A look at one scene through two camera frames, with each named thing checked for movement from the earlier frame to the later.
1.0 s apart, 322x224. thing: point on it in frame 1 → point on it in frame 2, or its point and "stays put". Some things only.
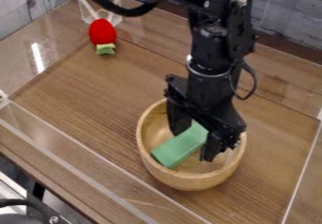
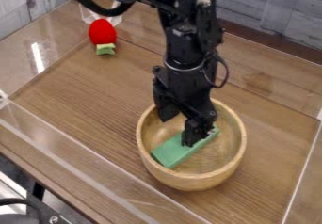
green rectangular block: x=181 y=145 stays put
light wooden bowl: x=193 y=174 stays put
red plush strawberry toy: x=101 y=32 stays put
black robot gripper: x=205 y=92 → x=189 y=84
